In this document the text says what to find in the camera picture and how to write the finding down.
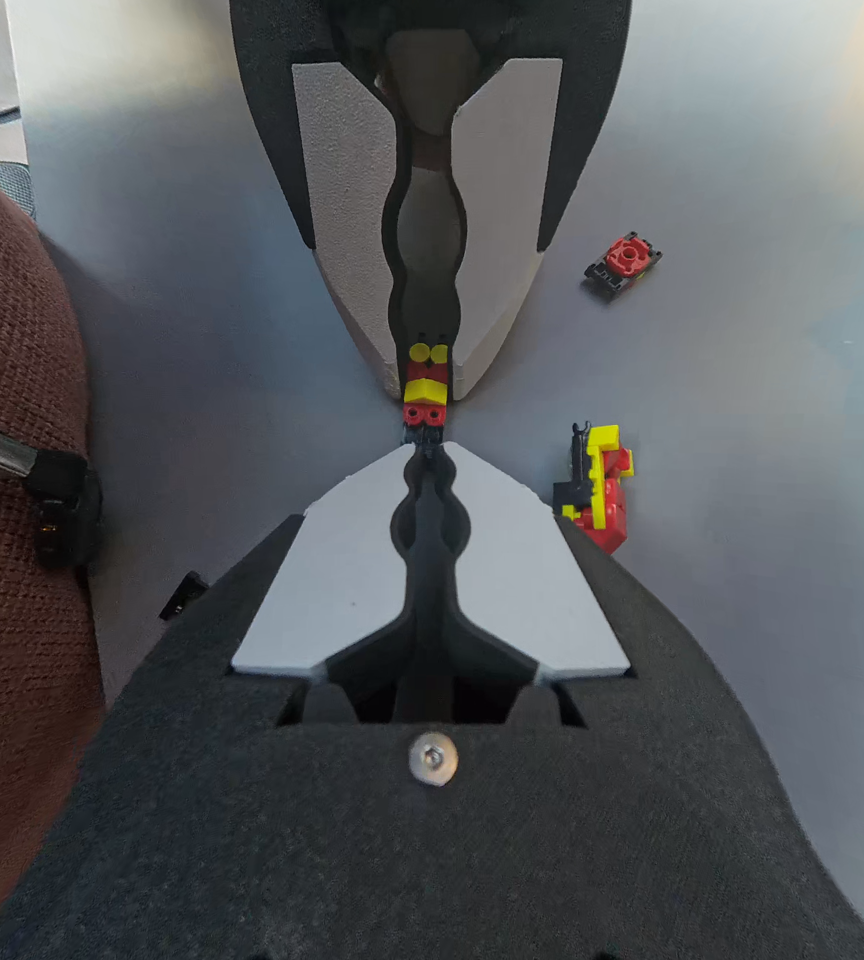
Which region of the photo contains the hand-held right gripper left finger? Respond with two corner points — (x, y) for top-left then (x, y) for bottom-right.
(230, 444), (427, 681)

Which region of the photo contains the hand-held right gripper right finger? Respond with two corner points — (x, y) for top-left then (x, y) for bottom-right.
(438, 440), (632, 681)

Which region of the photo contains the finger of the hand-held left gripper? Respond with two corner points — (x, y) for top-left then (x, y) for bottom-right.
(290, 63), (412, 403)
(447, 56), (566, 403)

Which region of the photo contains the black red yellow lego build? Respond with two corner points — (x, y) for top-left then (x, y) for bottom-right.
(551, 419), (638, 558)

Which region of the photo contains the long black studded lego strip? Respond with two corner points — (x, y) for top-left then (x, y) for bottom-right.
(398, 336), (457, 447)

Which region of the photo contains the black lego plate red wheel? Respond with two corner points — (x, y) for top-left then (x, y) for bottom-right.
(581, 228), (667, 307)

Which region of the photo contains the black yellow lego slope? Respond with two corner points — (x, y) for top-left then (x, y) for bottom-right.
(156, 569), (212, 625)

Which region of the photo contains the black mesh office chair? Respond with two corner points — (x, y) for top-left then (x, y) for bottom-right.
(0, 156), (37, 220)

